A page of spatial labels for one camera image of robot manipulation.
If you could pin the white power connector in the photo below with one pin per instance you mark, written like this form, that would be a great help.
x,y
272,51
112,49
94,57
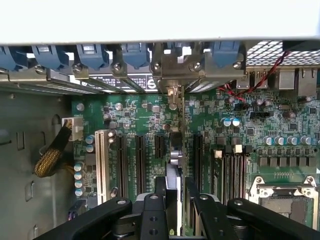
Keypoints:
x,y
75,127

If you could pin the metal slot cover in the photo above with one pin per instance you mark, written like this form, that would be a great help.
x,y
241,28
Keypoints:
x,y
81,71
119,68
67,80
222,72

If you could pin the green motherboard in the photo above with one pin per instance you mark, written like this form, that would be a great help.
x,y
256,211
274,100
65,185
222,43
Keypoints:
x,y
140,112

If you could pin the long black expansion slot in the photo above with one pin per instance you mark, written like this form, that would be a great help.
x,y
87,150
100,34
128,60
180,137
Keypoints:
x,y
122,165
140,165
199,162

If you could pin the grey metal pc case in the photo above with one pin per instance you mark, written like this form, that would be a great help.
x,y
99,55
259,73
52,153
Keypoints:
x,y
25,150

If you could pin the black ram slot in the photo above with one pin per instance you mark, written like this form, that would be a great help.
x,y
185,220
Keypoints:
x,y
236,175
220,175
228,175
245,172

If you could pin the silver rear port block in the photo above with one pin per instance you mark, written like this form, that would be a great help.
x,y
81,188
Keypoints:
x,y
308,82
285,80

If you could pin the blue slot retention clip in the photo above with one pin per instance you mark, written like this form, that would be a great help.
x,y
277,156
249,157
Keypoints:
x,y
92,56
225,53
10,58
135,55
50,57

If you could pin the short black expansion slot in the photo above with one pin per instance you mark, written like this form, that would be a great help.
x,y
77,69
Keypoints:
x,y
160,147

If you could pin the white expansion slot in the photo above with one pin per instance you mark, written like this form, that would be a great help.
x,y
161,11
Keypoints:
x,y
102,165

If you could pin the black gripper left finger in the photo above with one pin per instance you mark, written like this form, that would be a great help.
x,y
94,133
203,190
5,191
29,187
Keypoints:
x,y
153,215

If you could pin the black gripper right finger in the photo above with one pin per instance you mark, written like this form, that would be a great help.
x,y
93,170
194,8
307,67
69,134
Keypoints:
x,y
212,217

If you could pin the metal cpu socket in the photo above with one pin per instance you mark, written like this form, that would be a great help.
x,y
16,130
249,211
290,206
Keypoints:
x,y
282,200

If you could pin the black purple header connector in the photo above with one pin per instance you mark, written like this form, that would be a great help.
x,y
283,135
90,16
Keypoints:
x,y
77,211

